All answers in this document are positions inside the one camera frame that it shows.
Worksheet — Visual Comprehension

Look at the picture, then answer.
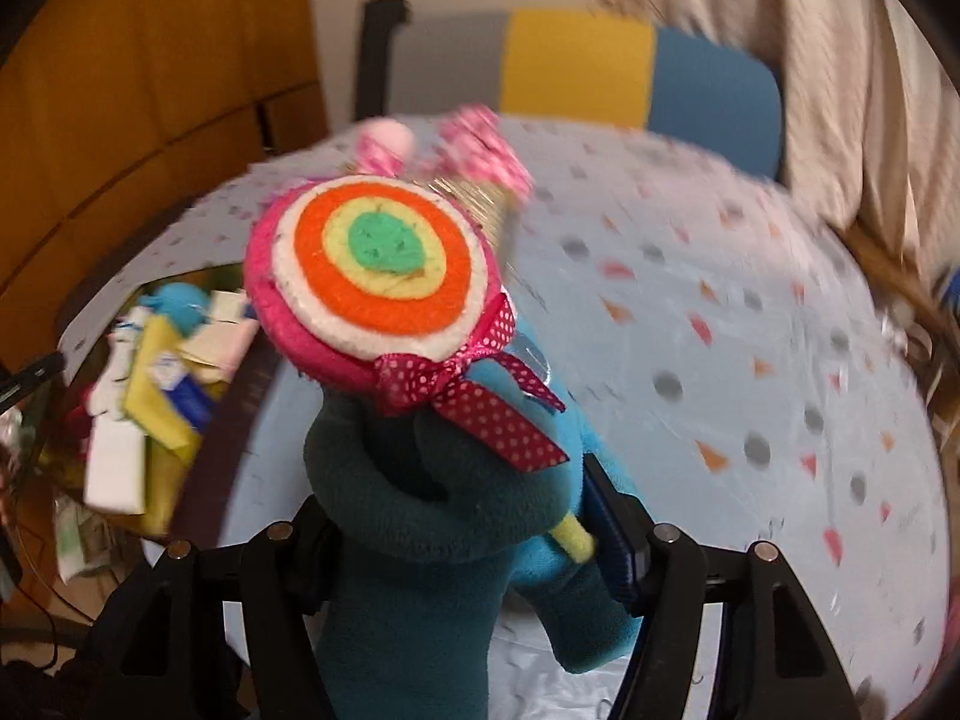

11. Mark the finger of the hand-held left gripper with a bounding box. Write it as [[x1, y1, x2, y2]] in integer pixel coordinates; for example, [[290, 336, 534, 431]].
[[0, 351, 67, 410]]

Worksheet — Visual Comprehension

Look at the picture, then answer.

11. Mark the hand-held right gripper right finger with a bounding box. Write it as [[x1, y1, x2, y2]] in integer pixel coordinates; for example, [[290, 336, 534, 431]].
[[581, 456, 863, 720]]

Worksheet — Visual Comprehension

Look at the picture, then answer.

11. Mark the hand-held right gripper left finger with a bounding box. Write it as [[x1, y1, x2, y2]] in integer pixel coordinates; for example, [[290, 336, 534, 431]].
[[90, 501, 340, 720]]

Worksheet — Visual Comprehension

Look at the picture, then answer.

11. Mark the blue plush with lollipop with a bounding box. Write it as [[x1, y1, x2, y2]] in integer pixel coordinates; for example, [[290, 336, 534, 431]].
[[244, 174, 653, 720]]

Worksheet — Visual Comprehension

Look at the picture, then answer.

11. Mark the gold tray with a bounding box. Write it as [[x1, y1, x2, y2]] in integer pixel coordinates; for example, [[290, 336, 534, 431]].
[[37, 262, 278, 545]]

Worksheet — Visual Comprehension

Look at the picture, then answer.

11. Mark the clear plastic packet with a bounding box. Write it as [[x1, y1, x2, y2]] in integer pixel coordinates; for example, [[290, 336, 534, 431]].
[[56, 502, 115, 580]]

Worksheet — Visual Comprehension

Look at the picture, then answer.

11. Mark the wooden wardrobe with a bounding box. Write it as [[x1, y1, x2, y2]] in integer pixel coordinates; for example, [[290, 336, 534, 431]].
[[0, 0, 331, 391]]

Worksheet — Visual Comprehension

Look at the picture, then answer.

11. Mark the silver ornate tissue box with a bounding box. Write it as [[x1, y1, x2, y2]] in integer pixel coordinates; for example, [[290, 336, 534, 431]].
[[427, 172, 520, 242]]

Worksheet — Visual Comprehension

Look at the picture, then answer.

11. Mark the wooden side table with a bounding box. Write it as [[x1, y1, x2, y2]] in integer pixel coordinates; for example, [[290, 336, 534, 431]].
[[847, 225, 947, 332]]

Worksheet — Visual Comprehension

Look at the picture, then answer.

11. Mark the pink spotted giraffe plush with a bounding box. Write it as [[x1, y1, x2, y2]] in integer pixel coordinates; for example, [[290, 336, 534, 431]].
[[352, 106, 535, 200]]

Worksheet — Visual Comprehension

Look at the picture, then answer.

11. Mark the grey yellow blue chair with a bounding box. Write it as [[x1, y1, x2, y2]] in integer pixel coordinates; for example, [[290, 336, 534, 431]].
[[360, 0, 785, 181]]

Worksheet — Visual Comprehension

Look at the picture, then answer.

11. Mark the cream printed curtain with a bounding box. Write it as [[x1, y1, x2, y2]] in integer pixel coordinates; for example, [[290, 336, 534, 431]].
[[592, 0, 960, 278]]

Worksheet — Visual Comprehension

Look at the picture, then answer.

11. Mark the black cable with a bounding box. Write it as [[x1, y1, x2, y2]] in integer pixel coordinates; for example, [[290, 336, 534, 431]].
[[0, 529, 100, 650]]

